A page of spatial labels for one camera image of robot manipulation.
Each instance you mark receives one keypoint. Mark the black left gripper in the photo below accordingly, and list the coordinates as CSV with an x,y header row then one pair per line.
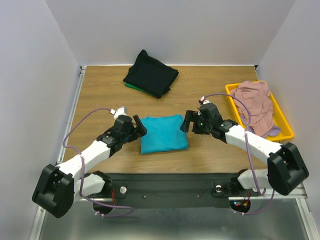
x,y
140,129

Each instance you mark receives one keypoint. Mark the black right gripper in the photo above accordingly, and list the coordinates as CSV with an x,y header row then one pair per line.
x,y
195,124

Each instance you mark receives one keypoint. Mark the turquoise t shirt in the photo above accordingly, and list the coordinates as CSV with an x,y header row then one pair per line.
x,y
163,134

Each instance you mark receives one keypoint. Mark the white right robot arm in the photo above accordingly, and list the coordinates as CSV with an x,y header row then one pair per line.
x,y
285,168

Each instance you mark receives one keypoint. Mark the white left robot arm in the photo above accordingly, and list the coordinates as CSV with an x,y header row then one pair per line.
x,y
60,186

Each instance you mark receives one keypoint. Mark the folded green t shirt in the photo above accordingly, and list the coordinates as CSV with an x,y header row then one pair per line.
x,y
135,88

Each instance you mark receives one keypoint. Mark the folded black t shirt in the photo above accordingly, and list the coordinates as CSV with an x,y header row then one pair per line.
x,y
151,75

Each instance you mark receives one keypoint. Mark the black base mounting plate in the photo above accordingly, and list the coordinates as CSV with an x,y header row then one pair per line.
x,y
171,190

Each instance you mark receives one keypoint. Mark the pink t shirt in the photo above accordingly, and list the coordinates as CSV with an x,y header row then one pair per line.
x,y
253,103

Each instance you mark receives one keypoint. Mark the lavender t shirt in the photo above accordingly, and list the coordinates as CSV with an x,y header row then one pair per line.
x,y
273,132

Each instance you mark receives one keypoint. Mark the yellow plastic tray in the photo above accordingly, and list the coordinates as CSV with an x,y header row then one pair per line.
x,y
278,116

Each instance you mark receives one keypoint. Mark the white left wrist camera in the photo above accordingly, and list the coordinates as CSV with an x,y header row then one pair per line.
x,y
122,111

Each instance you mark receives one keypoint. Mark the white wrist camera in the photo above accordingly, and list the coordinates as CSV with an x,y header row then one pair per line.
x,y
122,111
203,101

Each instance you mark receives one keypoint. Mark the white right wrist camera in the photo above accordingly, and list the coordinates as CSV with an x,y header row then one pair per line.
x,y
203,101

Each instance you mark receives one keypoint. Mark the aluminium left side rail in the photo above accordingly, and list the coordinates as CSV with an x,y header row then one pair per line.
x,y
62,150

